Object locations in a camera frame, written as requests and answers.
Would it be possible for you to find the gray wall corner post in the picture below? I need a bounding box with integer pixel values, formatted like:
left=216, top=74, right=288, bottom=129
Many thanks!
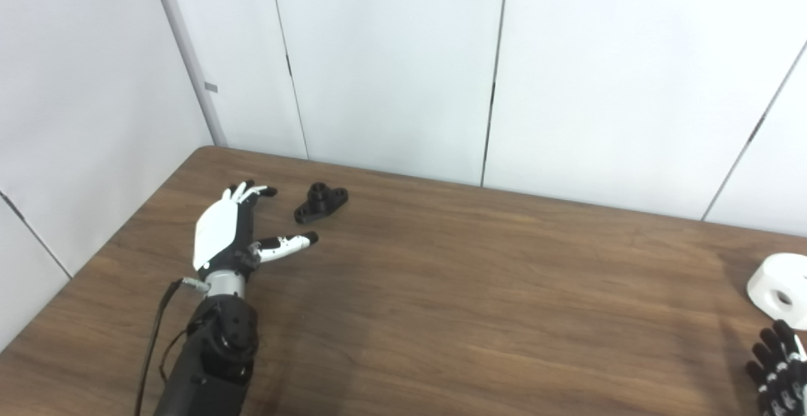
left=147, top=0, right=228, bottom=147

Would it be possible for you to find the black flanged holder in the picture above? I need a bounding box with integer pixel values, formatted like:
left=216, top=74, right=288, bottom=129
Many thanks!
left=294, top=182, right=349, bottom=224

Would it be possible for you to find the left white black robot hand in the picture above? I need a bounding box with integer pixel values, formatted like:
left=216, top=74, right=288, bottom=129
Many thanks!
left=192, top=180, right=319, bottom=273

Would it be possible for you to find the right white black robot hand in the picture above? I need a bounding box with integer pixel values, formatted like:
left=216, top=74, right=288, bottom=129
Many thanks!
left=745, top=320, right=807, bottom=416

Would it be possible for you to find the round white piece with holes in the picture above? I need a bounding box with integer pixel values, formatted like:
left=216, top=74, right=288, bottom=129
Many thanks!
left=746, top=253, right=807, bottom=330

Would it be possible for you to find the thin black wire left arm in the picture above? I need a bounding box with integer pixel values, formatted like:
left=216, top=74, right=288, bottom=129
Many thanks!
left=159, top=330, right=190, bottom=384

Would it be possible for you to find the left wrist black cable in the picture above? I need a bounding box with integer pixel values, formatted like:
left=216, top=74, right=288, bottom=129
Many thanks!
left=134, top=277, right=212, bottom=416

